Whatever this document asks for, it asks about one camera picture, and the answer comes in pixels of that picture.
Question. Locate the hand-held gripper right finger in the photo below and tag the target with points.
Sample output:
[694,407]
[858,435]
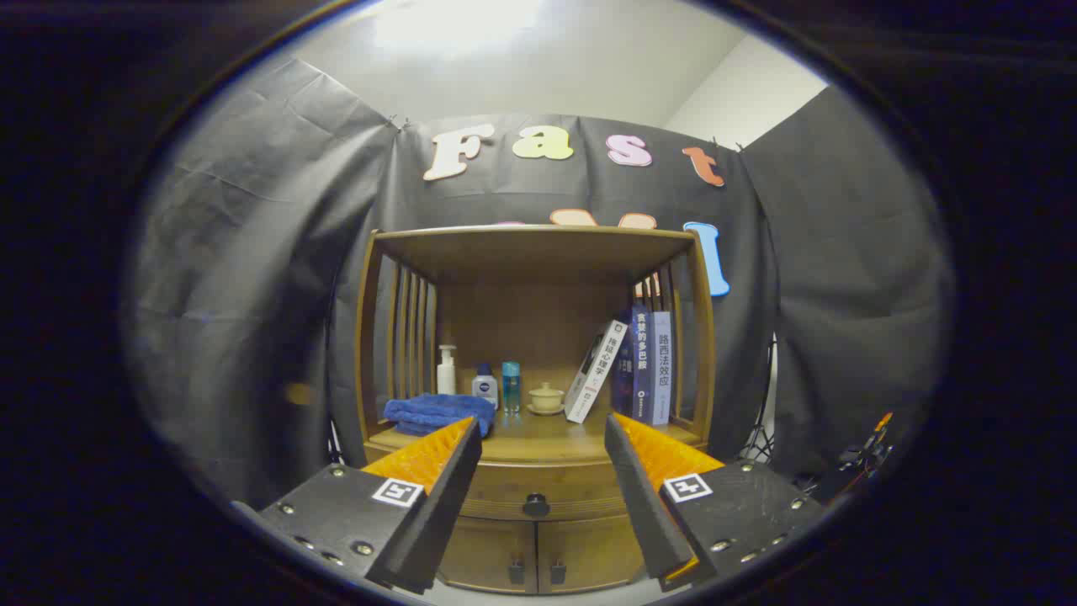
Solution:
[644,505]

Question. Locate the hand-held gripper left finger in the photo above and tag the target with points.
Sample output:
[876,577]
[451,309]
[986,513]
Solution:
[446,505]

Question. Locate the black drawer knob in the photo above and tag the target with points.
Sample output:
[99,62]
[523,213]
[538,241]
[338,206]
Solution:
[536,505]

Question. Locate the wooden drawer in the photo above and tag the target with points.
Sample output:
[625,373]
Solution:
[547,480]

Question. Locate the wooden cabinet door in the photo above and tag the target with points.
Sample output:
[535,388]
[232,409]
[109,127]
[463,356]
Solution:
[589,547]
[488,547]

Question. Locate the wooden countertop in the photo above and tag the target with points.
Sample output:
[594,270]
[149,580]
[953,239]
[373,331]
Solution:
[538,438]

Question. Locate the wooden cabinet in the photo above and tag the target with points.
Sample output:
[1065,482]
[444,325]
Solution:
[538,252]

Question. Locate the blue folded towel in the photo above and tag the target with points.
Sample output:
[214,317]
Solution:
[437,412]

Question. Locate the white bottle with blue cap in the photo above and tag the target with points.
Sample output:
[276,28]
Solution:
[485,389]

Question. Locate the white pump bottle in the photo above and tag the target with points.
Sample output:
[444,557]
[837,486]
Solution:
[446,374]

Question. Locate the clear blue bottle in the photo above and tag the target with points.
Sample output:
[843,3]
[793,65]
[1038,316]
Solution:
[511,387]

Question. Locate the black backdrop stand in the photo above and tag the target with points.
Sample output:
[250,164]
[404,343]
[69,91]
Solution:
[761,438]

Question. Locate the white book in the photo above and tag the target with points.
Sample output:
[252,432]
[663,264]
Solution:
[596,370]

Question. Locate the dark blue book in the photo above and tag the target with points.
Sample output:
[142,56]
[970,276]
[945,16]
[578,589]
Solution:
[639,362]

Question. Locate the light blue book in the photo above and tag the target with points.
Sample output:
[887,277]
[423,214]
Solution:
[662,362]

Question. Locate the cream lidded teacup with saucer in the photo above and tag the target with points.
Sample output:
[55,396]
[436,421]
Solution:
[546,397]

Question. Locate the dark box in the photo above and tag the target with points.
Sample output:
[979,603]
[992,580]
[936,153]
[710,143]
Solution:
[841,486]

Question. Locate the black device with orange tip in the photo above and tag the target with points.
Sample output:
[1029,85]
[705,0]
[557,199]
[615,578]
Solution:
[867,446]

